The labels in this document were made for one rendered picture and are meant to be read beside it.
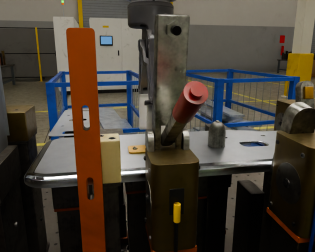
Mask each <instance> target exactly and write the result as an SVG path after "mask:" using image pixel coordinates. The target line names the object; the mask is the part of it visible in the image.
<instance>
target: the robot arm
mask: <svg viewBox="0 0 315 252"><path fill-rule="evenodd" d="M125 1H128V2H131V3H129V4H128V6H127V22H128V26H129V27H130V28H132V29H142V36H141V39H139V40H138V50H139V56H138V60H139V76H138V89H139V93H140V94H139V129H140V130H149V129H153V90H154V42H155V27H154V25H155V15H158V14H170V15H173V14H174V6H173V4H172V3H171V2H174V1H176V0H125ZM165 127H166V126H165V125H162V126H161V134H162V133H163V131H164V129H165Z"/></svg>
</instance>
